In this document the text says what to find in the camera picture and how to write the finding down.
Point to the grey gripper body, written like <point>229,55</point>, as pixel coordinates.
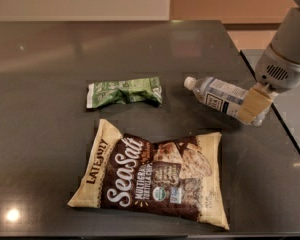
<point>278,73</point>

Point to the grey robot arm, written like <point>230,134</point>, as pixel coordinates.
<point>286,42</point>

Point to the brown tortilla chip bag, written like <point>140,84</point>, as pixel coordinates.
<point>173,178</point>

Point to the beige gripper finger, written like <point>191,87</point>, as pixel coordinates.
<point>255,106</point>

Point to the blue plastic water bottle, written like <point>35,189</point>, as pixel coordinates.
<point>217,94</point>

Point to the green snack bag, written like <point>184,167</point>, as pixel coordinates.
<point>101,94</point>

